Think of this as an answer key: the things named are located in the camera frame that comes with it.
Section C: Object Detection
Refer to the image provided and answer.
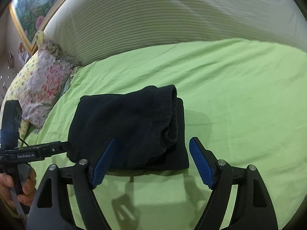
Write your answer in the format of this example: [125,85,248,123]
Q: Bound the black pants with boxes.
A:
[67,85,189,171]

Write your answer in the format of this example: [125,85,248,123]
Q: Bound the left hand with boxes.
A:
[1,168,37,210]

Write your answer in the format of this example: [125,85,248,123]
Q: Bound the yellow floral pillow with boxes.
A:
[1,31,44,140]

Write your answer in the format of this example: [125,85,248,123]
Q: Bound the green bed sheet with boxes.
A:
[26,39,306,229]

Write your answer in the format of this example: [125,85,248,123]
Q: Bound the striped white headboard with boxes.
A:
[44,0,306,65]

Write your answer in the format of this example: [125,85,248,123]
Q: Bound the gold framed floral painting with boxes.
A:
[9,0,66,54]

